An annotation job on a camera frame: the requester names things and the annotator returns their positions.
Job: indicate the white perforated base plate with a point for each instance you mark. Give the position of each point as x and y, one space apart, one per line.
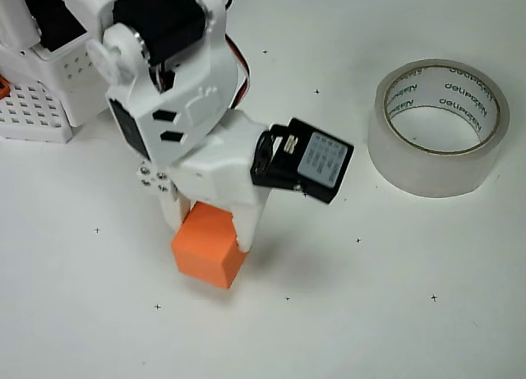
33 116

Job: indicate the small orange plastic part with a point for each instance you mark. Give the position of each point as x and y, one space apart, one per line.
3 87

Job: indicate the orange cube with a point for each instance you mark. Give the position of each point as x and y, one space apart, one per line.
205 247

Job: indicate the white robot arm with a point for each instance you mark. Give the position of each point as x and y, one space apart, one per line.
172 87

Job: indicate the clear packing tape roll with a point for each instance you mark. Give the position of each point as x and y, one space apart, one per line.
435 171

